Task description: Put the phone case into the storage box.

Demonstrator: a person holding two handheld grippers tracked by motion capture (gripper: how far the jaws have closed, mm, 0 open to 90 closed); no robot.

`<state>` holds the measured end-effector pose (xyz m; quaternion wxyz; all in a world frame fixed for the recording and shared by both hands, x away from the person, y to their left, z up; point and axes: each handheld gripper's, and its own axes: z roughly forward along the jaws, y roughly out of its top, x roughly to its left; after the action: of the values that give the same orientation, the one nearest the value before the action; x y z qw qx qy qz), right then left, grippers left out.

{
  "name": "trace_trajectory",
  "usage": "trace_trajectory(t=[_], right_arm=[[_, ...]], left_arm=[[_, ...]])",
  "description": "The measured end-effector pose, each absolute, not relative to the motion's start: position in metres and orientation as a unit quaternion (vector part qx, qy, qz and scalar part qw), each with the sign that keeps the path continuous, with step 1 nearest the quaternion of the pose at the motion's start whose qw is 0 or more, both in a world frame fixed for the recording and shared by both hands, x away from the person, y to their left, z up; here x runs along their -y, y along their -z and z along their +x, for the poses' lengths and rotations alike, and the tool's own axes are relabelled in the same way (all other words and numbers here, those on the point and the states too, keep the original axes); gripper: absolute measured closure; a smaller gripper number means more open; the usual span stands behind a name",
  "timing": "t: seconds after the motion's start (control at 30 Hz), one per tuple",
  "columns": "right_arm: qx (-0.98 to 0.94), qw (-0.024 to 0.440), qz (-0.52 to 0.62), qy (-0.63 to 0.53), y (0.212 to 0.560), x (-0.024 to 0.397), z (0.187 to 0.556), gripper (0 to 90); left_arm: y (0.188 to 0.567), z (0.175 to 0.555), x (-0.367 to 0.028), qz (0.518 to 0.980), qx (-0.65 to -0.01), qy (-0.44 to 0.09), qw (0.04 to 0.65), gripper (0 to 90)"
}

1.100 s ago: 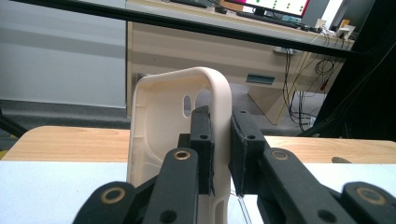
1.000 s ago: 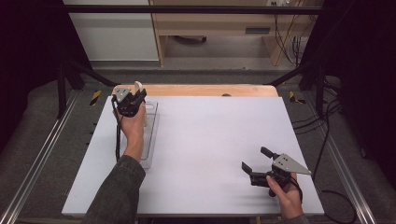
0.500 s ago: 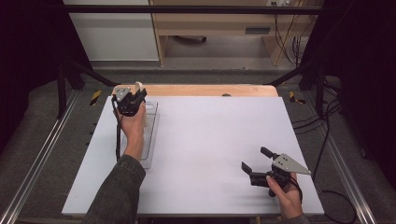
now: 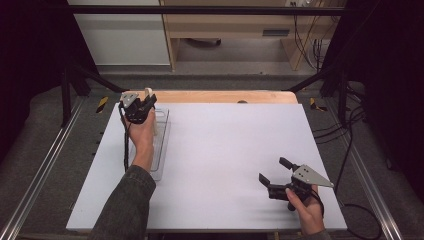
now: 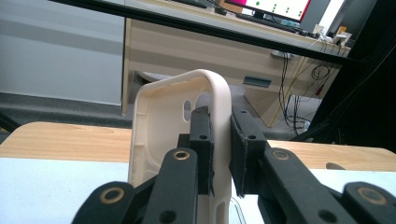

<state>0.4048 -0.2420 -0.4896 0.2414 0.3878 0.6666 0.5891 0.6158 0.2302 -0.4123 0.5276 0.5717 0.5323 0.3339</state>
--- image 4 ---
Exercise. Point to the person's right hand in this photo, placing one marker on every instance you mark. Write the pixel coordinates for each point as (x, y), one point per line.
(308, 213)

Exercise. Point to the aluminium floor rail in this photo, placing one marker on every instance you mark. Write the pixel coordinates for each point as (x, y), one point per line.
(370, 180)
(40, 173)

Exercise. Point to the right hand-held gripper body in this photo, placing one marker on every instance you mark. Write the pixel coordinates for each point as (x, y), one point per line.
(296, 185)

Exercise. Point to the person's left hand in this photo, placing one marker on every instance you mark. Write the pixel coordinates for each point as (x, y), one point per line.
(143, 133)

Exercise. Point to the black metal stand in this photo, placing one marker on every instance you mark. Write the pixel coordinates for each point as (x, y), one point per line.
(80, 83)
(333, 83)

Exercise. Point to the dark curtain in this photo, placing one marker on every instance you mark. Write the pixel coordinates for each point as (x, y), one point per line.
(30, 50)
(386, 66)

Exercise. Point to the black horizontal frame bar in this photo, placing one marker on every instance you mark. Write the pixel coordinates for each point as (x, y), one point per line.
(200, 10)

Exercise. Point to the black object under desk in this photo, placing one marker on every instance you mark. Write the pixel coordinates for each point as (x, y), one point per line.
(203, 42)

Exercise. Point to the clear plastic tray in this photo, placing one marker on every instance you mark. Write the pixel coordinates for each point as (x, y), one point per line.
(161, 143)

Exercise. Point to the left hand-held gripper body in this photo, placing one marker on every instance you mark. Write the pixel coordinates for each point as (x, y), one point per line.
(135, 108)

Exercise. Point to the yellow black tape marker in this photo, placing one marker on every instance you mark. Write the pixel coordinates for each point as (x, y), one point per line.
(315, 105)
(102, 104)

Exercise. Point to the white cabinet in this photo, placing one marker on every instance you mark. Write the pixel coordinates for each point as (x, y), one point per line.
(120, 36)

